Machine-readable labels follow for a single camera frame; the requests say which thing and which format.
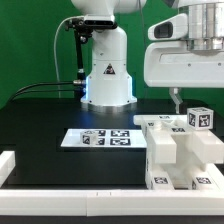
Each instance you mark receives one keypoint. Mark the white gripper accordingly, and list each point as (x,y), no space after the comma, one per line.
(171,64)

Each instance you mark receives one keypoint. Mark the white tagged cube nut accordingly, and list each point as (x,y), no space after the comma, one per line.
(200,118)

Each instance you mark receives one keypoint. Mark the white chair back frame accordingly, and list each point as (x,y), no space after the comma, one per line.
(205,145)

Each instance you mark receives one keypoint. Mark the white chair seat tray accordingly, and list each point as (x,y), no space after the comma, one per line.
(181,168)

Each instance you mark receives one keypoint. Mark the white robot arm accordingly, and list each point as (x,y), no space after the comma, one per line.
(109,86)

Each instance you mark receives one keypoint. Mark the white fiducial tag sheet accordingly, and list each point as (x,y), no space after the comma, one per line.
(107,138)

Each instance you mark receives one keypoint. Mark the white front fence bar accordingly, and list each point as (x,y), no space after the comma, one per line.
(110,202)

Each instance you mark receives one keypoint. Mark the white left fence piece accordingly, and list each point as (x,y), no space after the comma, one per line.
(7,164)

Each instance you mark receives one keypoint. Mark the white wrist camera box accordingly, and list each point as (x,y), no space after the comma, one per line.
(173,28)

